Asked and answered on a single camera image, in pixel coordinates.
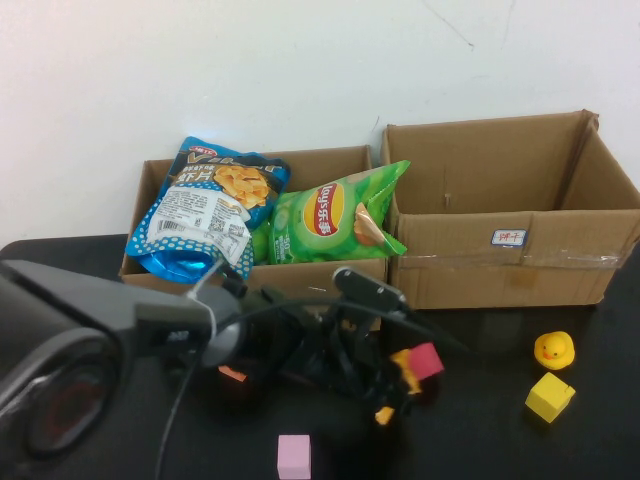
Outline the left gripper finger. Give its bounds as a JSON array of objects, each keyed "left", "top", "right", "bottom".
[
  {"left": 370, "top": 394, "right": 417, "bottom": 431},
  {"left": 362, "top": 349, "right": 419, "bottom": 407}
]

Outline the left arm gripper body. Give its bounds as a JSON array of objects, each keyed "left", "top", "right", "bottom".
[{"left": 239, "top": 285, "right": 396, "bottom": 401}]

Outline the yellow snack packet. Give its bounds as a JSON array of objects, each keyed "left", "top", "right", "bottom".
[{"left": 374, "top": 348, "right": 422, "bottom": 426}]

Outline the red foam cube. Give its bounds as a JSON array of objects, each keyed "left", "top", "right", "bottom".
[{"left": 408, "top": 342, "right": 446, "bottom": 382}]

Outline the blue Vikar shrimp chips bag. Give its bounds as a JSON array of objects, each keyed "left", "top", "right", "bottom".
[{"left": 126, "top": 135, "right": 293, "bottom": 285}]

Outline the green Lay's chips bag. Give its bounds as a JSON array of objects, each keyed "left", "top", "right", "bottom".
[{"left": 268, "top": 160, "right": 411, "bottom": 265}]

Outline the pink foam cube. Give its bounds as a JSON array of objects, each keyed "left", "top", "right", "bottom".
[{"left": 277, "top": 433, "right": 312, "bottom": 480}]

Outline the cardboard box with white label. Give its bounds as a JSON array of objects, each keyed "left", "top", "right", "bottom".
[{"left": 380, "top": 110, "right": 640, "bottom": 310}]

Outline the yellow foam cube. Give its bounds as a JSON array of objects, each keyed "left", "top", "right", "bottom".
[{"left": 524, "top": 372, "right": 576, "bottom": 425}]

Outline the yellow rubber duck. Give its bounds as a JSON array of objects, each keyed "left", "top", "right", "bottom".
[{"left": 533, "top": 330, "right": 576, "bottom": 371}]

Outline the cardboard box with F2 print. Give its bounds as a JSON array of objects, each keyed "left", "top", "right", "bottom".
[{"left": 119, "top": 145, "right": 390, "bottom": 334}]

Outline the white label sticker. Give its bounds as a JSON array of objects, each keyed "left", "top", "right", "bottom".
[{"left": 491, "top": 228, "right": 529, "bottom": 248}]

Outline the white cable tie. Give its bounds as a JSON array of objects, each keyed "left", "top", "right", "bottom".
[{"left": 185, "top": 258, "right": 225, "bottom": 341}]

